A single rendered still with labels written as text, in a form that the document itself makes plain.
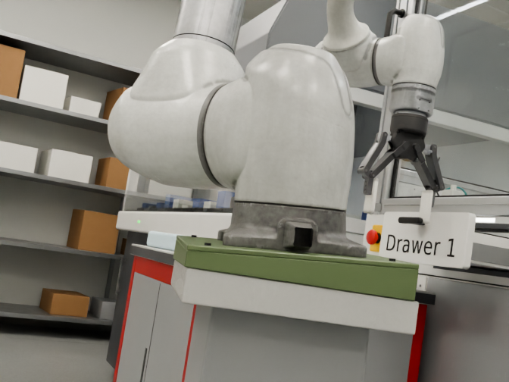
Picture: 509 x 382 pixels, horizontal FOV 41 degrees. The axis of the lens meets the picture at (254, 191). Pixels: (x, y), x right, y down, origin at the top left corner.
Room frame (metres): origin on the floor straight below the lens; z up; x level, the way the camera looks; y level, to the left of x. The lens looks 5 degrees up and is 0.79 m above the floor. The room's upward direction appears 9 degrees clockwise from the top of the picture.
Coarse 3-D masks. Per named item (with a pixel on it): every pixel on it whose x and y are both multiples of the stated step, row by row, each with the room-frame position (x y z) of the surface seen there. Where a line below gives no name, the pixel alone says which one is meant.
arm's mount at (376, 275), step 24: (192, 240) 0.89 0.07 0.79; (216, 240) 0.96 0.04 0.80; (192, 264) 0.77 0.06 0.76; (216, 264) 0.77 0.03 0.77; (240, 264) 0.77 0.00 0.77; (264, 264) 0.78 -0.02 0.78; (288, 264) 0.78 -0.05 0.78; (312, 264) 0.79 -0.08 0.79; (336, 264) 0.79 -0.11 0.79; (360, 264) 0.80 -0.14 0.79; (384, 264) 0.80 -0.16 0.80; (408, 264) 0.80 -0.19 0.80; (336, 288) 0.79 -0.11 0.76; (360, 288) 0.80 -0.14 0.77; (384, 288) 0.80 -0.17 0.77; (408, 288) 0.80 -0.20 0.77
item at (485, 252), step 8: (480, 240) 1.34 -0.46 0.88; (488, 240) 1.35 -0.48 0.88; (496, 240) 1.36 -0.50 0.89; (504, 240) 1.37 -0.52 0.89; (480, 248) 1.34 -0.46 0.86; (488, 248) 1.35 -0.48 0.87; (496, 248) 1.35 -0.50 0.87; (504, 248) 1.36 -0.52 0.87; (472, 256) 1.33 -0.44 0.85; (480, 256) 1.34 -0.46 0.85; (488, 256) 1.35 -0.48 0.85; (496, 256) 1.36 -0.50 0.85; (504, 256) 1.36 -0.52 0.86; (472, 264) 1.40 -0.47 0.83; (480, 264) 1.34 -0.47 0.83; (488, 264) 1.35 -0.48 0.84; (496, 264) 1.36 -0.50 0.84; (504, 264) 1.37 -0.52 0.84
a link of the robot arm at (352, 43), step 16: (336, 0) 1.32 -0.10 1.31; (352, 0) 1.33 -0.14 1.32; (336, 16) 1.35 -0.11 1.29; (352, 16) 1.36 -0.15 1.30; (336, 32) 1.38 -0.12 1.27; (352, 32) 1.37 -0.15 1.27; (368, 32) 1.39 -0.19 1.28; (320, 48) 1.45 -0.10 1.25; (336, 48) 1.39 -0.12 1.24; (352, 48) 1.38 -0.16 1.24; (368, 48) 1.39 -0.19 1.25; (352, 64) 1.40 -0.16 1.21; (368, 64) 1.39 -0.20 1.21; (352, 80) 1.43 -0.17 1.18; (368, 80) 1.41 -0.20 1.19
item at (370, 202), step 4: (376, 180) 1.34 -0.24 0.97; (376, 184) 1.34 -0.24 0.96; (376, 188) 1.34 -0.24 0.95; (372, 192) 1.34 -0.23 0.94; (376, 192) 1.34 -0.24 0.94; (368, 196) 1.35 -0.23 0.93; (372, 196) 1.34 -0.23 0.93; (368, 200) 1.35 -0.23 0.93; (372, 200) 1.34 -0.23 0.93; (364, 204) 1.36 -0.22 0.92; (368, 204) 1.35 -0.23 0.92; (372, 204) 1.34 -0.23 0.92; (364, 208) 1.36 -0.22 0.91; (368, 208) 1.34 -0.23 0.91; (372, 208) 1.33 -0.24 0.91; (364, 212) 1.36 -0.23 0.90; (368, 212) 1.34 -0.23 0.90; (372, 212) 1.34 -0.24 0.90
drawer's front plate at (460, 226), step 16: (384, 224) 1.56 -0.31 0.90; (400, 224) 1.51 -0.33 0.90; (432, 224) 1.40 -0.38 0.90; (448, 224) 1.36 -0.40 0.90; (464, 224) 1.31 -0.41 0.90; (384, 240) 1.56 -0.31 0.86; (416, 240) 1.45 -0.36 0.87; (432, 240) 1.40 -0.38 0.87; (464, 240) 1.31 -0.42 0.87; (384, 256) 1.55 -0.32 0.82; (400, 256) 1.49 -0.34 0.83; (416, 256) 1.44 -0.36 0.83; (432, 256) 1.39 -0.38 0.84; (464, 256) 1.30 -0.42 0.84
